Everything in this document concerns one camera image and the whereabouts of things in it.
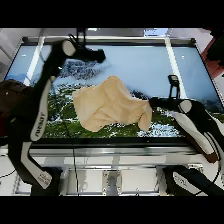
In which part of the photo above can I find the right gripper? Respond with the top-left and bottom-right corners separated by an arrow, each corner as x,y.
148,96 -> 175,111

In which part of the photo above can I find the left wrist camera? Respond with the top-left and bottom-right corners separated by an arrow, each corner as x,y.
68,28 -> 88,51

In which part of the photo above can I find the cream shirt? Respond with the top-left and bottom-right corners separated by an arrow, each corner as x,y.
71,75 -> 154,133

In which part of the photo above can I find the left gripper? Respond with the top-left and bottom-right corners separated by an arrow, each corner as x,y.
85,47 -> 107,65

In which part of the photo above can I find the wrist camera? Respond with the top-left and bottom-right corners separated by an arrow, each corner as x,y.
68,28 -> 88,51
167,74 -> 181,101

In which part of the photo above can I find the silver frame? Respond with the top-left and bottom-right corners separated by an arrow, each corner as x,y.
0,34 -> 224,197

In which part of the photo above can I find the brown garment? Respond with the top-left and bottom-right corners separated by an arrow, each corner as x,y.
0,78 -> 37,115

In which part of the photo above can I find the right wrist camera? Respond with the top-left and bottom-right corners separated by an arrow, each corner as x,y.
167,74 -> 181,101

